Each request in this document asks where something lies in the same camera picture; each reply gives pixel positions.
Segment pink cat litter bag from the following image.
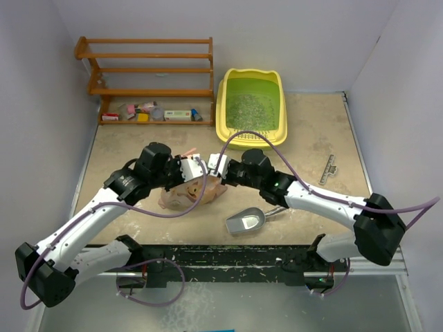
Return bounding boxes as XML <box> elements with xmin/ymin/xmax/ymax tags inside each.
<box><xmin>158</xmin><ymin>148</ymin><xmax>228</xmax><ymax>211</ymax></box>

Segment silver metal scoop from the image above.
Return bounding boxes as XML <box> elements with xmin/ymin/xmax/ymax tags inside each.
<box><xmin>225</xmin><ymin>207</ymin><xmax>287</xmax><ymax>234</ymax></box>

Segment metal bag clip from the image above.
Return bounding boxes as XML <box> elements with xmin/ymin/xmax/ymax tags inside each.
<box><xmin>318</xmin><ymin>154</ymin><xmax>338</xmax><ymax>185</ymax></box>

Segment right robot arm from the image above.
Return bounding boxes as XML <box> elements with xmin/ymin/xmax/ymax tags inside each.
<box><xmin>217</xmin><ymin>149</ymin><xmax>406</xmax><ymax>270</ymax></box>

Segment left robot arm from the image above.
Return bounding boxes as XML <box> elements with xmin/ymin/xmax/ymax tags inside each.
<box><xmin>15</xmin><ymin>142</ymin><xmax>183</xmax><ymax>310</ymax></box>

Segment pale green long box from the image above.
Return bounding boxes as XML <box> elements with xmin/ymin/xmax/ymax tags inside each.
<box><xmin>164</xmin><ymin>110</ymin><xmax>192</xmax><ymax>121</ymax></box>

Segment green litter pellets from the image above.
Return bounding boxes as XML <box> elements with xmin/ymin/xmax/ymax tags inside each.
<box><xmin>226</xmin><ymin>93</ymin><xmax>278</xmax><ymax>131</ymax></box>

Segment yellow green litter box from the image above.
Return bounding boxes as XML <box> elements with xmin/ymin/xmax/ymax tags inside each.
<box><xmin>215</xmin><ymin>68</ymin><xmax>288</xmax><ymax>146</ymax></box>

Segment red white small box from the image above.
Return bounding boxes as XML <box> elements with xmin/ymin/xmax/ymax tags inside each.
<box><xmin>101</xmin><ymin>113</ymin><xmax>120</xmax><ymax>121</ymax></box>

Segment blue grey bottle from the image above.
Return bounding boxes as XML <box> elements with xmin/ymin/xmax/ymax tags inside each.
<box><xmin>191</xmin><ymin>109</ymin><xmax>203</xmax><ymax>122</ymax></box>

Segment yellow small block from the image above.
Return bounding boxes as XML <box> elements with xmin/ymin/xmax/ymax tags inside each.
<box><xmin>136</xmin><ymin>113</ymin><xmax>149</xmax><ymax>122</ymax></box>

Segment clear plastic cup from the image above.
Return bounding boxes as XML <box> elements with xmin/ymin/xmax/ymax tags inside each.
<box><xmin>150</xmin><ymin>106</ymin><xmax>164</xmax><ymax>122</ymax></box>

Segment pink small package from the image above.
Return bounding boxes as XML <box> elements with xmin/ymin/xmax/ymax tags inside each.
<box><xmin>127</xmin><ymin>104</ymin><xmax>136</xmax><ymax>114</ymax></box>

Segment brown wooden shelf rack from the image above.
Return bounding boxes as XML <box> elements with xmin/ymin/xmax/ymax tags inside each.
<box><xmin>74</xmin><ymin>36</ymin><xmax>215</xmax><ymax>126</ymax></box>

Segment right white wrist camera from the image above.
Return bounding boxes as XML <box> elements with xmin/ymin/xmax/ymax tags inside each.
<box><xmin>207</xmin><ymin>154</ymin><xmax>230</xmax><ymax>179</ymax></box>

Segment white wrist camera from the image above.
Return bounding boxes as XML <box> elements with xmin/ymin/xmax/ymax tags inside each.
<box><xmin>207</xmin><ymin>154</ymin><xmax>230</xmax><ymax>179</ymax></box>
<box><xmin>180</xmin><ymin>154</ymin><xmax>208</xmax><ymax>183</ymax></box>

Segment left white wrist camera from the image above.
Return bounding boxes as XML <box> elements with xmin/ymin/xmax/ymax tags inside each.
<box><xmin>180</xmin><ymin>154</ymin><xmax>208</xmax><ymax>183</ymax></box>

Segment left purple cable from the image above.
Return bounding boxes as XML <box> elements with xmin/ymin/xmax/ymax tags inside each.
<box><xmin>19</xmin><ymin>157</ymin><xmax>208</xmax><ymax>311</ymax></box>

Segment purple cable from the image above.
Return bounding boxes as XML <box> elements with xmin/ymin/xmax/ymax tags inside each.
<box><xmin>19</xmin><ymin>157</ymin><xmax>208</xmax><ymax>311</ymax></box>
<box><xmin>213</xmin><ymin>130</ymin><xmax>441</xmax><ymax>298</ymax></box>

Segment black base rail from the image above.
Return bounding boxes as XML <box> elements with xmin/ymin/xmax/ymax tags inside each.
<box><xmin>96</xmin><ymin>243</ymin><xmax>350</xmax><ymax>288</ymax></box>

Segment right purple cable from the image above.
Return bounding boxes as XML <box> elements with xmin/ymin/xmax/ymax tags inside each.
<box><xmin>213</xmin><ymin>130</ymin><xmax>441</xmax><ymax>298</ymax></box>

